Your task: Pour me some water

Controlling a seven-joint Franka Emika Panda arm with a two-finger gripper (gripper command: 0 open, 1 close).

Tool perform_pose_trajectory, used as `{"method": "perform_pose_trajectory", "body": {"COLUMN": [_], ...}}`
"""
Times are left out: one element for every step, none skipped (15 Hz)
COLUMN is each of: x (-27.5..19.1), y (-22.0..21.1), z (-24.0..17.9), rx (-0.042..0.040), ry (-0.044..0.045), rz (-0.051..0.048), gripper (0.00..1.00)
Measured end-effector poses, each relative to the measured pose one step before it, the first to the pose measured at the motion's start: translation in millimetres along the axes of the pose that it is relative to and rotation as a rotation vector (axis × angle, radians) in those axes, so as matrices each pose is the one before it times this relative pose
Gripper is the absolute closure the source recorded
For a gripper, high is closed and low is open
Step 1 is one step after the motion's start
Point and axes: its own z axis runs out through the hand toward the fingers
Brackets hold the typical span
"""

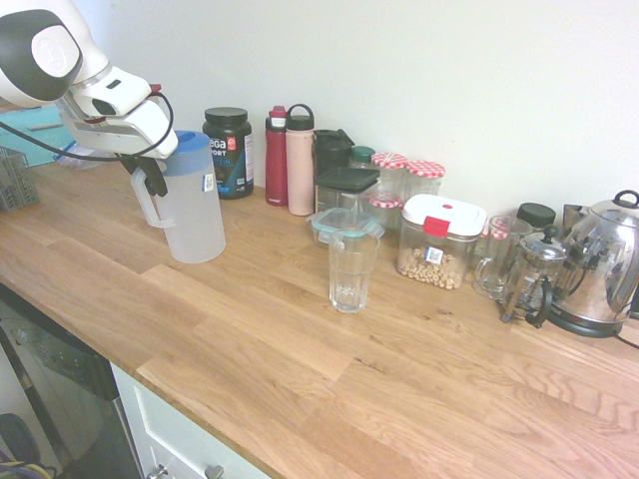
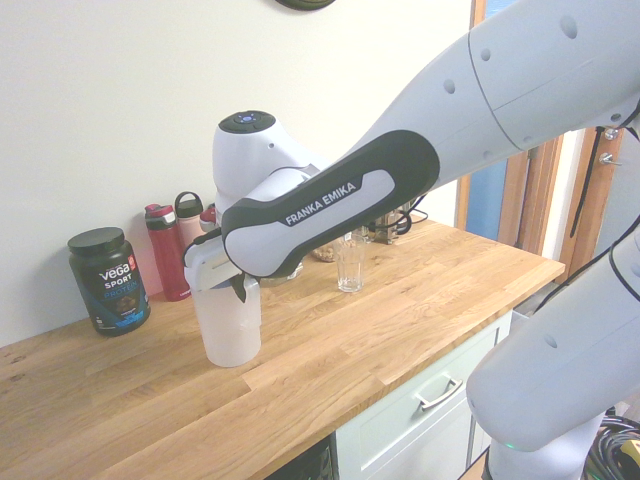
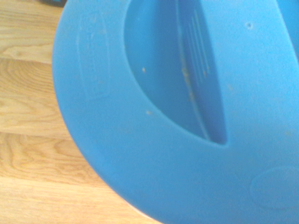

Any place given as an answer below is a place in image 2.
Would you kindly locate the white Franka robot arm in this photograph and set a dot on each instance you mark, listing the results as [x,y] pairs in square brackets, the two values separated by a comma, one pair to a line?
[525,75]

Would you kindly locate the blue plastic container lid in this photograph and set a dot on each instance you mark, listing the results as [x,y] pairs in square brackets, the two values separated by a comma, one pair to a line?
[230,330]

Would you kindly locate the dark round wall clock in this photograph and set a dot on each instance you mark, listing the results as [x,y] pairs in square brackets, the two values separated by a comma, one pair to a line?
[305,3]

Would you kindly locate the black protein powder tub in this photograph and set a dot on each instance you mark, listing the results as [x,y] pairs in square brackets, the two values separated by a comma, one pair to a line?
[110,285]

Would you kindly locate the red water bottle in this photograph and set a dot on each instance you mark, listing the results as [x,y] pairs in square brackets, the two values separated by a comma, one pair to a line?
[167,265]

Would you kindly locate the glass and metal french press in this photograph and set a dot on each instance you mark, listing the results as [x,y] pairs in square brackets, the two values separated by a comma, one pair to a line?
[387,230]

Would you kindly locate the black steel dishwasher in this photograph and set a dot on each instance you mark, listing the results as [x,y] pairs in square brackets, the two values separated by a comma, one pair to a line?
[315,462]

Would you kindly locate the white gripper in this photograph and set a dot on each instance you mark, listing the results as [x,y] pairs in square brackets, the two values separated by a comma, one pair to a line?
[207,267]

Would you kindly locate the tall clear drinking glass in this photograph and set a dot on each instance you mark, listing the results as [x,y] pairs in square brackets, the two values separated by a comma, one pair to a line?
[351,272]

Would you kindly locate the cereal container with white lid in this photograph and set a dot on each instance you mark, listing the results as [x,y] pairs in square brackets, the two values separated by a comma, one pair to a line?
[325,254]

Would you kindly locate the metal door latch knob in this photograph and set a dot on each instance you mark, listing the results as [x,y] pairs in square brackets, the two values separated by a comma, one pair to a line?
[610,133]
[609,160]

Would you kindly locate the pink bottle with dark lid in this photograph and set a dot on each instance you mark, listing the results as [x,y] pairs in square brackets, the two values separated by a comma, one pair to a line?
[189,220]

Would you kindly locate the wooden door frame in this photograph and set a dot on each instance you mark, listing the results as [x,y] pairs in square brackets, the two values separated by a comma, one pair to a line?
[530,210]

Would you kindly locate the pale cabinet drawer front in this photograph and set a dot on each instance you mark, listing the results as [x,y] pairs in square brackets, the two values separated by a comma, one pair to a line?
[390,435]

